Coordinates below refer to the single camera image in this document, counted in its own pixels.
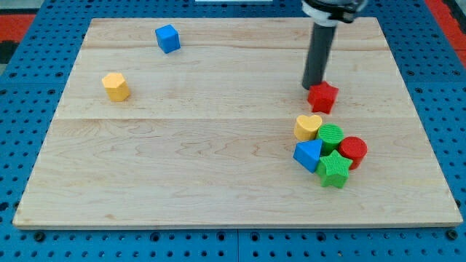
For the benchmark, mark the red star block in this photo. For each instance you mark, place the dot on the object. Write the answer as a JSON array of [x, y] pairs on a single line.
[[322, 97]]

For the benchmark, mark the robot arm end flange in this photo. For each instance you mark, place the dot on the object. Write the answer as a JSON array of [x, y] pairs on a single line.
[[328, 13]]

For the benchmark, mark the green star block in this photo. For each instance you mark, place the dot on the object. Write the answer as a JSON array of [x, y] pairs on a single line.
[[333, 170]]

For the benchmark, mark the wooden board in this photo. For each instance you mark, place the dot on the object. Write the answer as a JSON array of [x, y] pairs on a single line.
[[205, 139]]

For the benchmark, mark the yellow heart block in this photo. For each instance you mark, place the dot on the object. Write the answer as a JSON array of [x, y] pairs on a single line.
[[306, 127]]

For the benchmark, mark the blue triangle block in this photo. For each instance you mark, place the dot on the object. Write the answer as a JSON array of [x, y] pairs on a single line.
[[307, 153]]

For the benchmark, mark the green cylinder block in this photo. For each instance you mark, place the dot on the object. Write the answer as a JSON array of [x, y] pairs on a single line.
[[331, 135]]

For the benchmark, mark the blue cube block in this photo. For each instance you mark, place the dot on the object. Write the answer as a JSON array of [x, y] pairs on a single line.
[[167, 38]]

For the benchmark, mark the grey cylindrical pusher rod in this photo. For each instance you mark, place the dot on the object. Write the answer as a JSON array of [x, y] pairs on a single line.
[[319, 50]]

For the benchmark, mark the red cylinder block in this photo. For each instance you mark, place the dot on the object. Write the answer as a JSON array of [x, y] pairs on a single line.
[[353, 148]]

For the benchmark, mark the yellow hexagon block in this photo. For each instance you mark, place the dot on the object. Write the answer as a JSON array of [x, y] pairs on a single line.
[[116, 87]]

